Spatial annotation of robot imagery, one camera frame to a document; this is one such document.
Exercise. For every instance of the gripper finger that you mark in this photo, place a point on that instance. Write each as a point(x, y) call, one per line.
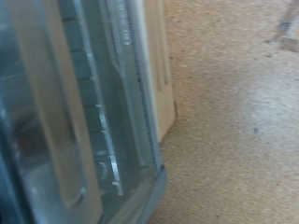
point(7, 193)

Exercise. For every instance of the wooden slatted block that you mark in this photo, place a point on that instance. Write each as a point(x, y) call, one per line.
point(162, 77)

